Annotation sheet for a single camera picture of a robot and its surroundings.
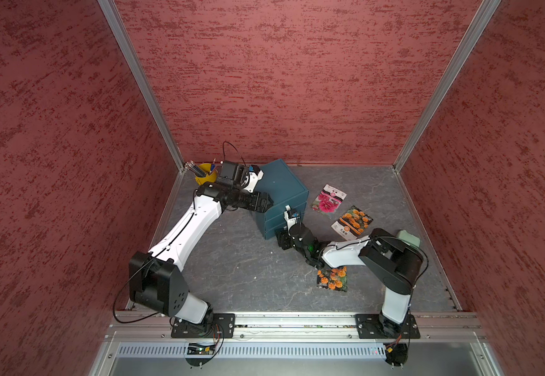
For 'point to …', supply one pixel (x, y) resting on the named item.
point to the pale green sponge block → (409, 239)
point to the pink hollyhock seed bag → (329, 200)
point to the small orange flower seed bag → (335, 278)
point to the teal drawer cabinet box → (286, 189)
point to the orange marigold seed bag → (351, 223)
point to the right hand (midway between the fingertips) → (281, 232)
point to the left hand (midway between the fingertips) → (261, 206)
